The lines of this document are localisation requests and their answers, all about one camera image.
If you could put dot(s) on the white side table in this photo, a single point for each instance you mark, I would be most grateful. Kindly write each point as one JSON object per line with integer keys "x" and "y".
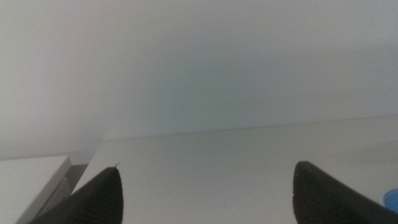
{"x": 28, "y": 183}

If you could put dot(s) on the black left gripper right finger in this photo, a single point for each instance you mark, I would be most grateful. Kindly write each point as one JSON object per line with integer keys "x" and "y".
{"x": 323, "y": 199}

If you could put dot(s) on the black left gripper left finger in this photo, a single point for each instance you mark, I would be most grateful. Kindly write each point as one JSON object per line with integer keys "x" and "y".
{"x": 99, "y": 199}

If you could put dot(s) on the blue plastic cup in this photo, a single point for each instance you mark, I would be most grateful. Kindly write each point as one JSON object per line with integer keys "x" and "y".
{"x": 391, "y": 200}

